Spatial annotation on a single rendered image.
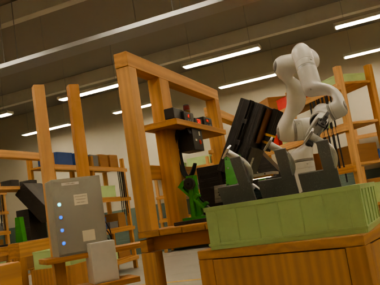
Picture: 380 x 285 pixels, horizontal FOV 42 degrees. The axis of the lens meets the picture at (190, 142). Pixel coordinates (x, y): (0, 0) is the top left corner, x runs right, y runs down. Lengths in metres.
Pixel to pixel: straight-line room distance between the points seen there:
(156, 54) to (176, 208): 8.54
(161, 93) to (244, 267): 1.62
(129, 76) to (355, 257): 1.72
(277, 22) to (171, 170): 7.89
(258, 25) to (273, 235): 9.15
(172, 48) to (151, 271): 8.87
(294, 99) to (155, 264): 1.18
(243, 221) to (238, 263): 0.16
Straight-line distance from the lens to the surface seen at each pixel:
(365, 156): 5.99
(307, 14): 10.74
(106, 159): 9.81
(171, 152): 3.22
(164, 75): 3.40
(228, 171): 3.31
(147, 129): 3.19
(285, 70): 2.54
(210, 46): 11.07
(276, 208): 1.91
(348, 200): 1.85
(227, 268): 2.02
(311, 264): 1.87
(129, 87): 2.95
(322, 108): 2.19
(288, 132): 2.69
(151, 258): 2.87
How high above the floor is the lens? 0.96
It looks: 8 degrees up
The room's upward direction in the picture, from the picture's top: 9 degrees counter-clockwise
